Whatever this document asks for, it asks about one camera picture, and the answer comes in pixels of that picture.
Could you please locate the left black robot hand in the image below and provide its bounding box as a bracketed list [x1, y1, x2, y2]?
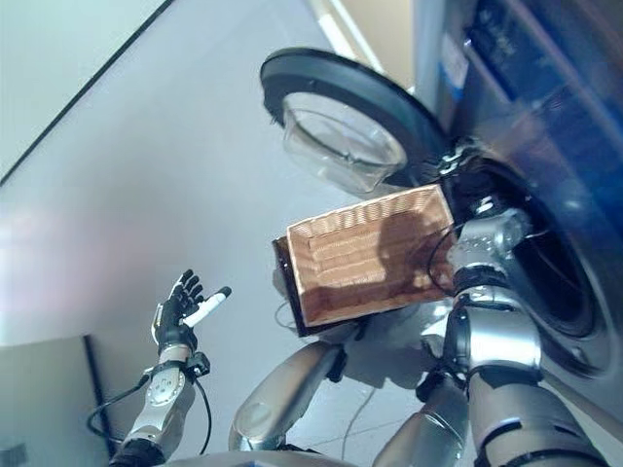
[153, 269, 233, 349]

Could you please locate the rectangular wicker laundry basket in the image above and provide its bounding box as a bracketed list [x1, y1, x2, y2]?
[285, 183, 458, 327]

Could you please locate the dark grey washing machine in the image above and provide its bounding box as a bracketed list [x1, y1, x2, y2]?
[413, 0, 623, 390]

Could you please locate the glossy brown stool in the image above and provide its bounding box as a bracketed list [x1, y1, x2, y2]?
[272, 235, 351, 340]

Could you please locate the clear plastic bag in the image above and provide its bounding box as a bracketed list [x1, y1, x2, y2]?
[228, 340, 349, 451]

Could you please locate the grey panel with dark edge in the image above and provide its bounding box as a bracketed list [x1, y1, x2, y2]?
[0, 334, 116, 467]

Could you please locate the silver robot torso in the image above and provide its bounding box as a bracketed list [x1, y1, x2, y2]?
[165, 449, 337, 467]

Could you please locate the right silver robot leg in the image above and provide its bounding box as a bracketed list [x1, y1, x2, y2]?
[372, 369, 471, 467]

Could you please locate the round glass washer door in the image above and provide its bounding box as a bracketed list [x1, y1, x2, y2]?
[259, 47, 447, 196]

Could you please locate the white counter cabinet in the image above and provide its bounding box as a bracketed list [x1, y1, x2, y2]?
[304, 0, 420, 93]

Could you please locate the blue white energy label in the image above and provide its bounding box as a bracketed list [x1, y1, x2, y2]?
[435, 46, 471, 118]

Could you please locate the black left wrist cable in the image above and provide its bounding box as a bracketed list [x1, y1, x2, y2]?
[87, 372, 213, 456]

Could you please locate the white floor cable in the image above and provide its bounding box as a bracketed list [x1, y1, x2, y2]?
[275, 299, 379, 451]

